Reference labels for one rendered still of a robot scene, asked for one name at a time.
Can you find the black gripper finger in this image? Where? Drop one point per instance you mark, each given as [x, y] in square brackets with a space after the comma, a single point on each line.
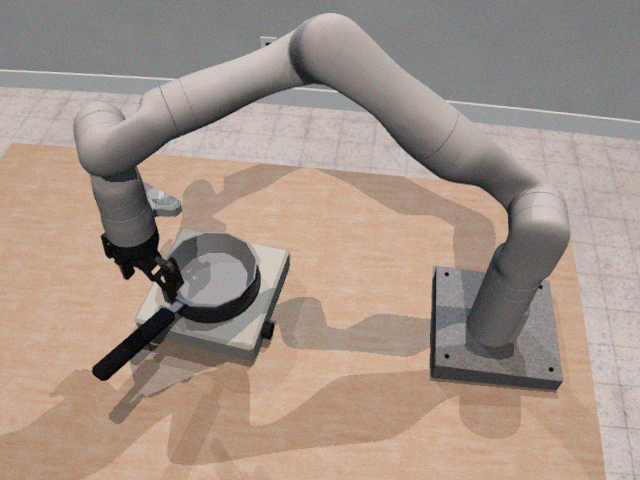
[170, 271]
[126, 268]

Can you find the grey frying pan with black handle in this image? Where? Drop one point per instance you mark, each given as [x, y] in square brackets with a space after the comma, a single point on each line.
[216, 267]

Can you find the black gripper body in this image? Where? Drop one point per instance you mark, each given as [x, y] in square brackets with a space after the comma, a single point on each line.
[148, 250]

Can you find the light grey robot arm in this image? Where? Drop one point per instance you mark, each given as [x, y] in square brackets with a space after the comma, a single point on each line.
[332, 49]

